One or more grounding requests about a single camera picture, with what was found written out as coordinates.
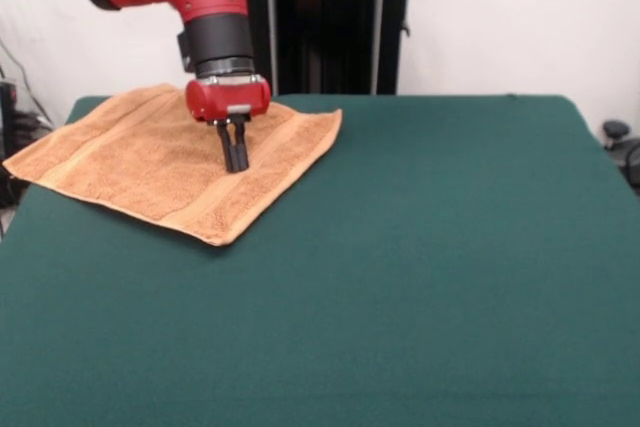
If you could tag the black office chair base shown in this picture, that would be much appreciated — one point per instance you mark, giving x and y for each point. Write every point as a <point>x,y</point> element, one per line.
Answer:
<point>622,144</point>

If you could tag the dark green table cloth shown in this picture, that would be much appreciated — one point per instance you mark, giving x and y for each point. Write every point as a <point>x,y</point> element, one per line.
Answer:
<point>350,297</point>

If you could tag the black computer box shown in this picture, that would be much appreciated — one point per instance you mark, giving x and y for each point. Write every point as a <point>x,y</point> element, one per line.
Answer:
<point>7,112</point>

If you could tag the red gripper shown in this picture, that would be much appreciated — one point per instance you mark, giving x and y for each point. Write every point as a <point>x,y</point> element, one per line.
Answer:
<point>225,99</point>

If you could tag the orange terry towel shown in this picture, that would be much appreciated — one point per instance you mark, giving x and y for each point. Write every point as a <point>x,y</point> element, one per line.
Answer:
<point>125,162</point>

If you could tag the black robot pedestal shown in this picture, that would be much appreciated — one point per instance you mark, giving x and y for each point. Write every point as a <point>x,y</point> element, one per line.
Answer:
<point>325,37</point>

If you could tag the black power strip with plugs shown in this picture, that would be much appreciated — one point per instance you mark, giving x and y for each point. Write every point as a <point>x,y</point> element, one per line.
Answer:
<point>30,122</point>

